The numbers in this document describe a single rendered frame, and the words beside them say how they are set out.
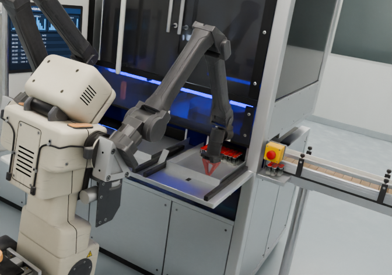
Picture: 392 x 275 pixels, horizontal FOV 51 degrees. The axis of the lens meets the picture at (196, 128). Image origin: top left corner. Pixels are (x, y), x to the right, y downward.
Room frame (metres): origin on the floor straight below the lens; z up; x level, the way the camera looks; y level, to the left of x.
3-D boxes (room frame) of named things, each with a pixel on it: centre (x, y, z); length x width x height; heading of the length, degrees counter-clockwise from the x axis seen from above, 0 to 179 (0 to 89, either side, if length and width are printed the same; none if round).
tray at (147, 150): (1.90, 0.22, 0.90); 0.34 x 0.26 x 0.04; 153
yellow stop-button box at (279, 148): (1.74, -0.36, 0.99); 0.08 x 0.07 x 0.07; 153
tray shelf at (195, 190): (1.76, 0.10, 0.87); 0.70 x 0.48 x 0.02; 63
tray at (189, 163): (1.74, -0.09, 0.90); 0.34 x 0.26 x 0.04; 153
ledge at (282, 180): (1.77, -0.40, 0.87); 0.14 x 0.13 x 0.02; 153
